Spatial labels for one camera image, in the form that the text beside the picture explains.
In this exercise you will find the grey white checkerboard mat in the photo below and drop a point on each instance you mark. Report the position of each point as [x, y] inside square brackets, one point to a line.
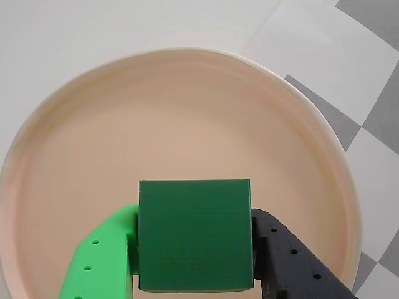
[383, 102]

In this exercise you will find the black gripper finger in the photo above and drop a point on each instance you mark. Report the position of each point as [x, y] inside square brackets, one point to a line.
[296, 258]

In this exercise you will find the dark green cube dice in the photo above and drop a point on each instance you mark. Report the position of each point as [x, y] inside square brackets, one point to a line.
[194, 236]

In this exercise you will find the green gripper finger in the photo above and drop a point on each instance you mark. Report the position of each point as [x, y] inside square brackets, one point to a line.
[99, 252]

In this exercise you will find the pink round bowl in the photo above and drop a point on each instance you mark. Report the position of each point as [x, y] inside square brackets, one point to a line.
[174, 118]

